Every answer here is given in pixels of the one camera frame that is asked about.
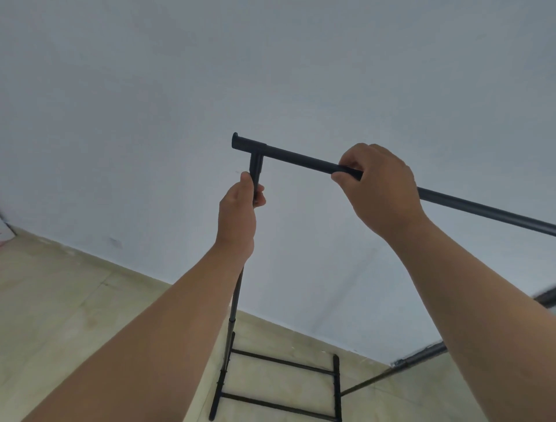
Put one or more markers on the person's left hand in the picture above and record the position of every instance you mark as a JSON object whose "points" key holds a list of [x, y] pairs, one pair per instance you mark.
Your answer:
{"points": [[236, 217]]}

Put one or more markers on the person's right hand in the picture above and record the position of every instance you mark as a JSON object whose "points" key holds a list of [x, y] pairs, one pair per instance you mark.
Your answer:
{"points": [[386, 195]]}

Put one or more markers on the black metal clothes rack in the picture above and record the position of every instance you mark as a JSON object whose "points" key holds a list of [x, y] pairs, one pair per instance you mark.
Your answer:
{"points": [[299, 158]]}

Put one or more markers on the person's right forearm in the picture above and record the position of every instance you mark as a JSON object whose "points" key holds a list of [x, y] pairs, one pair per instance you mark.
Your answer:
{"points": [[478, 326]]}

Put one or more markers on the person's left forearm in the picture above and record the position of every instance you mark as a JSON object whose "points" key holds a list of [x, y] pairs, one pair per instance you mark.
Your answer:
{"points": [[152, 348]]}

